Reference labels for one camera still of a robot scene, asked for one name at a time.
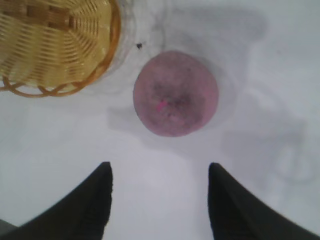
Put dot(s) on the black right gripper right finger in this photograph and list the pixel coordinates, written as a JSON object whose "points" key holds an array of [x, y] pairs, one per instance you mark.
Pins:
{"points": [[242, 215]]}

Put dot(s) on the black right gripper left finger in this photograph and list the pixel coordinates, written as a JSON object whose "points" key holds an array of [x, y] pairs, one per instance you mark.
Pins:
{"points": [[75, 212]]}

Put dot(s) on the pink peach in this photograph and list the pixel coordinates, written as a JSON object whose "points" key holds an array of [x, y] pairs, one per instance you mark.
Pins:
{"points": [[175, 95]]}

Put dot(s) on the yellow woven plastic basket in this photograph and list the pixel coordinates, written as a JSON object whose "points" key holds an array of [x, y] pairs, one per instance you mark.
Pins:
{"points": [[50, 37]]}

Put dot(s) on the small black debris speck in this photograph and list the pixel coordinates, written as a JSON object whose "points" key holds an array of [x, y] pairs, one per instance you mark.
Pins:
{"points": [[138, 45]]}

